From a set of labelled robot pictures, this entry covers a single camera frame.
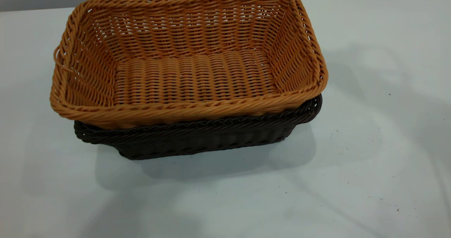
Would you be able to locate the black woven wicker basket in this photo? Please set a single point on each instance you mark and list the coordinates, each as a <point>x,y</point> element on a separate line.
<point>204,139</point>

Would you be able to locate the orange woven wicker basket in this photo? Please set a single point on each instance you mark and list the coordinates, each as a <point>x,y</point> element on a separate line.
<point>193,79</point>

